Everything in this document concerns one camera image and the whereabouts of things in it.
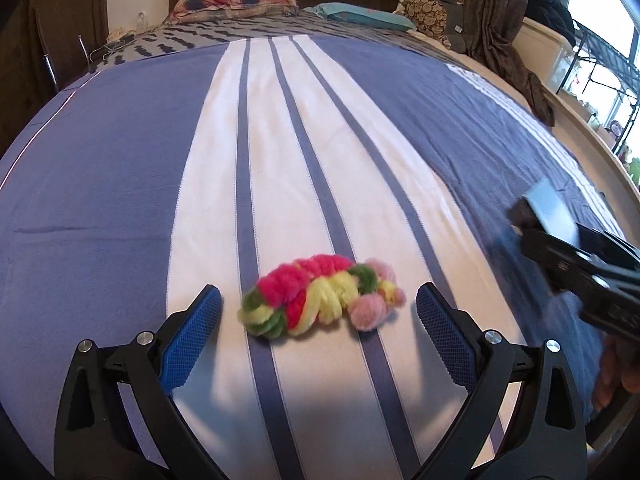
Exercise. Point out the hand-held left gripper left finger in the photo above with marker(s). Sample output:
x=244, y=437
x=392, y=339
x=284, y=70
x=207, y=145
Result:
x=192, y=330

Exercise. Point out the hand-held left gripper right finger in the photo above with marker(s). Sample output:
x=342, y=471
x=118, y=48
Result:
x=445, y=335

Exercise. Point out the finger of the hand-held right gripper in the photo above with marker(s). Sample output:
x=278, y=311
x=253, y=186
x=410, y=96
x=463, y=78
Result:
x=550, y=257
x=607, y=245

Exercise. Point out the colourful chenille stem bundle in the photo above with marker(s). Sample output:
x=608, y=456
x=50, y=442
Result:
x=320, y=295

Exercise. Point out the person's right hand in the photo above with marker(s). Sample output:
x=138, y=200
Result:
x=617, y=375

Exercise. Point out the blue white striped bedsheet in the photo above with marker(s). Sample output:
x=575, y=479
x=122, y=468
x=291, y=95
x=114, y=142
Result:
x=125, y=185

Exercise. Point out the black metal rack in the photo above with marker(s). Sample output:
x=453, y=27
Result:
x=610, y=60

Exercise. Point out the white storage box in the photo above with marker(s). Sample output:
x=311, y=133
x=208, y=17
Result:
x=545, y=50

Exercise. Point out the black jacket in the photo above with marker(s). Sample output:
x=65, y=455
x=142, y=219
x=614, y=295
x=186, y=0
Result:
x=547, y=10

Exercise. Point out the brown curtain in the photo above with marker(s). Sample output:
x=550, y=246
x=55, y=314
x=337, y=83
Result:
x=490, y=20

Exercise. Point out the patterned brown cushion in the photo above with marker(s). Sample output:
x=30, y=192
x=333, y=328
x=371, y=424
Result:
x=435, y=12

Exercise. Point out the grey patterned blanket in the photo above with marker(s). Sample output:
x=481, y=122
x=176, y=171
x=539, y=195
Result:
x=200, y=40

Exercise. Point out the metal pole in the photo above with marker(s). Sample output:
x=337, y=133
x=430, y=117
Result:
x=85, y=52

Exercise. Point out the teal pillow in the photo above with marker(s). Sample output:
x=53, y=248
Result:
x=360, y=15

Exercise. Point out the brown wooden wardrobe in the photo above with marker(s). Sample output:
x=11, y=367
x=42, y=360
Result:
x=55, y=15

